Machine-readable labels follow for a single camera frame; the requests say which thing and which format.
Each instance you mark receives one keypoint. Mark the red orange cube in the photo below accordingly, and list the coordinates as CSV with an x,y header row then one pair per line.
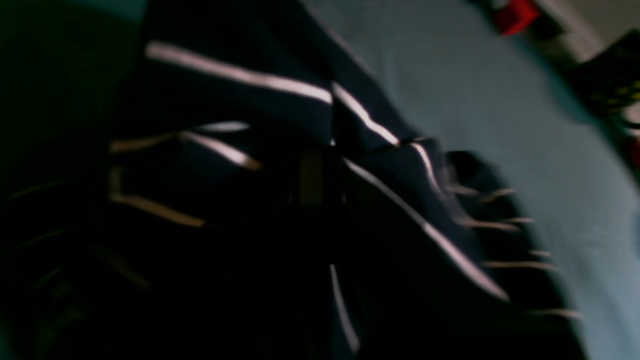
x,y
513,16

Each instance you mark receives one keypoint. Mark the black mug gold leaves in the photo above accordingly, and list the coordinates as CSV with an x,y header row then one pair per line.
x,y
608,85

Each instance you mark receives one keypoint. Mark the navy white striped t-shirt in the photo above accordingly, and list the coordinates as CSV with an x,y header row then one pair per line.
x,y
226,181

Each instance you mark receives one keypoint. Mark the teal table cloth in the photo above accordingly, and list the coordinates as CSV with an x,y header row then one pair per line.
x,y
450,78

